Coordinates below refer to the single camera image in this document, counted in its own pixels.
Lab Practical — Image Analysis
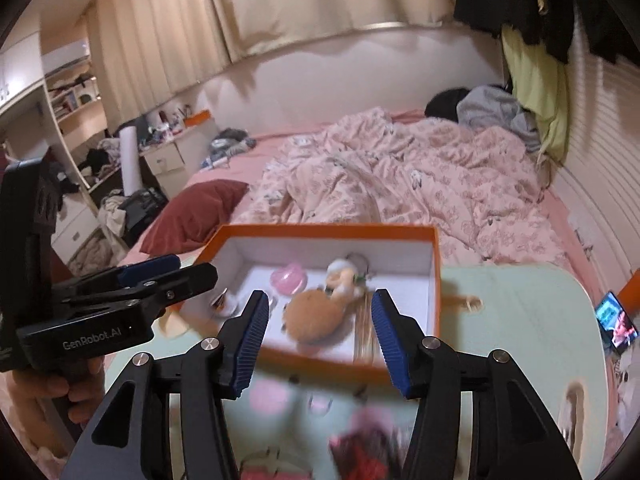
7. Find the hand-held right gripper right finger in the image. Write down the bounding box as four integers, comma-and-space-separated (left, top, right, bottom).
371, 288, 583, 480

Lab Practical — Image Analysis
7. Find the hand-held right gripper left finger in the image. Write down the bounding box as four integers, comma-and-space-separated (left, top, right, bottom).
60, 290, 271, 480

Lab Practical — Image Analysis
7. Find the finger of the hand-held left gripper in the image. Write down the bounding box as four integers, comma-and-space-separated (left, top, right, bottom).
54, 254, 182, 297
61, 261, 219, 319

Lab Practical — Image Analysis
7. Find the amber glass tube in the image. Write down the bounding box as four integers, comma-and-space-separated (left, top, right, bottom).
350, 292, 383, 366

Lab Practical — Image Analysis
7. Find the brown round plush toy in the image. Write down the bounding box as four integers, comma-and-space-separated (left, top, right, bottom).
281, 287, 348, 343

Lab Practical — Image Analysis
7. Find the orange cardboard box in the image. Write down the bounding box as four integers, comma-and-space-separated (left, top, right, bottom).
192, 224, 443, 378

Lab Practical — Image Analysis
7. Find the pink pacifier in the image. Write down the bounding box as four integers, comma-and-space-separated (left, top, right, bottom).
270, 262, 308, 297

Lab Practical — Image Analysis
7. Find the doll figure keychain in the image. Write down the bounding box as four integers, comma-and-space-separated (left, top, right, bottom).
320, 252, 376, 306

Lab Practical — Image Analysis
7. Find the grey tile with red character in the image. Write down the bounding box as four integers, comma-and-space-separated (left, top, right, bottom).
327, 407, 401, 480

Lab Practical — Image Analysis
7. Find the person's left hand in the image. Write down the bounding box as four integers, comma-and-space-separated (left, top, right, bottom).
7, 357, 108, 461

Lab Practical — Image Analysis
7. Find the black bag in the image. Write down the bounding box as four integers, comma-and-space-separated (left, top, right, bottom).
120, 187, 171, 246

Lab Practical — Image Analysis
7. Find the white crumpled cloth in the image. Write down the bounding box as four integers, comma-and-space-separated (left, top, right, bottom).
97, 195, 128, 246

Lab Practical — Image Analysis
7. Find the dark red pillow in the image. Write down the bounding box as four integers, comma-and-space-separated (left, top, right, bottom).
140, 180, 249, 256

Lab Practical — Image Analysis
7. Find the white paper roll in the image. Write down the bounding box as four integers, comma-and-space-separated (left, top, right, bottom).
118, 126, 143, 196

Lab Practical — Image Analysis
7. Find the white nightstand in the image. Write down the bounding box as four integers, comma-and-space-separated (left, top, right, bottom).
142, 125, 211, 201

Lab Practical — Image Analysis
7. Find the white shelving unit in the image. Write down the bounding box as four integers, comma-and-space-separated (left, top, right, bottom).
0, 30, 131, 261

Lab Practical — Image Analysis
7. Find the blue-grey clothes pile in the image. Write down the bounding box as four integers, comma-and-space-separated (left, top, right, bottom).
200, 127, 258, 168

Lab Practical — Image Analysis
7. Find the pink floral duvet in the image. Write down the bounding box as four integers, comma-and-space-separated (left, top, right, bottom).
245, 107, 571, 266

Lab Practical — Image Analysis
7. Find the phone with lit screen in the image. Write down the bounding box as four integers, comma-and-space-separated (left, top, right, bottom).
595, 292, 640, 356

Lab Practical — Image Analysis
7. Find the white padded headboard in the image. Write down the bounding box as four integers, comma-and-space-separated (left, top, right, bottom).
200, 25, 511, 136

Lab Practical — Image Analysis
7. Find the black garment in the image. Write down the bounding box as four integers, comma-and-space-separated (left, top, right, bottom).
425, 88, 473, 123

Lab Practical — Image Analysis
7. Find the grey garment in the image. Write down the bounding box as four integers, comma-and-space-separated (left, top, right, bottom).
457, 85, 543, 153

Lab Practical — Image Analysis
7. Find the white slatted panel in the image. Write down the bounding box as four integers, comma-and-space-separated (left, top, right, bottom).
545, 25, 640, 311

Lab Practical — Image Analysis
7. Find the beige curtain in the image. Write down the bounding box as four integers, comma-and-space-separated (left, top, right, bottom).
90, 0, 466, 126

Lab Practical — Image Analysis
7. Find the yellow-green hanging garment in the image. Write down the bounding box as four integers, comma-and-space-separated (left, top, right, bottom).
501, 25, 571, 166

